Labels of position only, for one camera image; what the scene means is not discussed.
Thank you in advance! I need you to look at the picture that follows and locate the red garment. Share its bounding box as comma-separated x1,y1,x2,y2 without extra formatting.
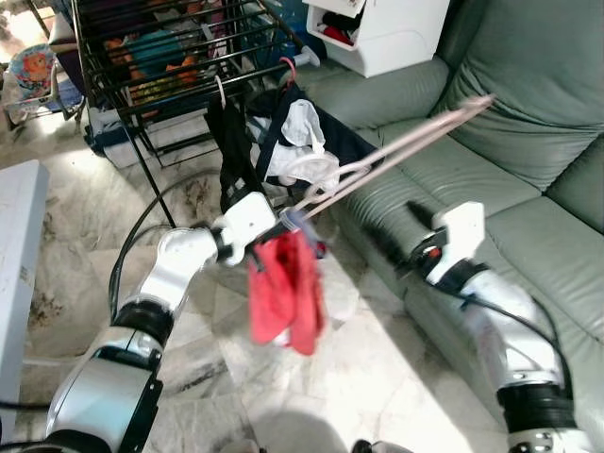
247,229,327,357

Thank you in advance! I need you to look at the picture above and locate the pink plastic clothes hanger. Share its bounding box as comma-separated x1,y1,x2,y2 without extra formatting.
288,94,496,223
212,75,229,109

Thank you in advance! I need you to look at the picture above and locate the red clothes hanger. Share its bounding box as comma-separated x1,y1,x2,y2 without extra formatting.
277,57,305,91

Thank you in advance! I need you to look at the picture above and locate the navy hanging garment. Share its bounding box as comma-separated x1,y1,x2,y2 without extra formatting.
247,83,378,185

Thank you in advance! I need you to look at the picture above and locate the white grey hanging garment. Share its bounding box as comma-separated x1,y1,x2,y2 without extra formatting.
267,97,341,190

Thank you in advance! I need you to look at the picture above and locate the grey green leather sofa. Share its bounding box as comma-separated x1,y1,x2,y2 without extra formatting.
302,0,604,453

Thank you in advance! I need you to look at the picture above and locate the white storage drawer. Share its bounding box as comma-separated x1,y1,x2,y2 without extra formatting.
304,0,452,78

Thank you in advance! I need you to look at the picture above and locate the grey robot right leg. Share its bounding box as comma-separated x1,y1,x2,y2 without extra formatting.
351,439,416,453

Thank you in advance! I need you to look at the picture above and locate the large light blue table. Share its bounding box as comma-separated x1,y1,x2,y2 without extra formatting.
0,160,50,416

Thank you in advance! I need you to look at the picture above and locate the colourful printed bag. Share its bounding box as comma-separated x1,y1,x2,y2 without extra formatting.
9,42,62,119

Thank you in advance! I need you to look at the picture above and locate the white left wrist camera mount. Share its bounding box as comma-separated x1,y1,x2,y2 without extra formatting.
222,192,277,265

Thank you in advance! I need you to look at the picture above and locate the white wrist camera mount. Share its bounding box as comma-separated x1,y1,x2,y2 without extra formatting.
222,192,277,265
432,201,487,284

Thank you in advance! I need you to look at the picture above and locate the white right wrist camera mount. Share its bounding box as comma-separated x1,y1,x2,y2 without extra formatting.
432,201,487,284

